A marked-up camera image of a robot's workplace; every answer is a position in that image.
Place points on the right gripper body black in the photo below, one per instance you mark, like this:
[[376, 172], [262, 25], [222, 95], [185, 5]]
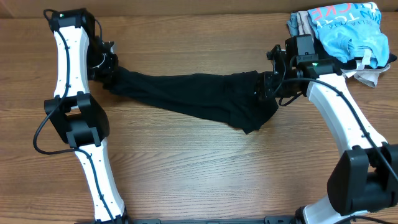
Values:
[[268, 82]]

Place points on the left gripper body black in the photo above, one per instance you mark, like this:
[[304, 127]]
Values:
[[109, 65]]

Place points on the black t-shirt with logo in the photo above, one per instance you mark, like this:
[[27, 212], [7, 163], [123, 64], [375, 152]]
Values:
[[231, 99]]

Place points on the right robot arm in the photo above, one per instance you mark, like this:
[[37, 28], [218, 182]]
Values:
[[365, 178]]

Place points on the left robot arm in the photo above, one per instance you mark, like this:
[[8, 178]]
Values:
[[77, 117]]

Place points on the light blue printed t-shirt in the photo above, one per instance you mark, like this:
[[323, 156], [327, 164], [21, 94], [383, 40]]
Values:
[[351, 30]]

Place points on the beige folded garment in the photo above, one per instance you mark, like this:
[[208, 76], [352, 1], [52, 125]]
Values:
[[353, 68]]

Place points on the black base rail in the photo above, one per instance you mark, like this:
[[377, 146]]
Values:
[[211, 221]]

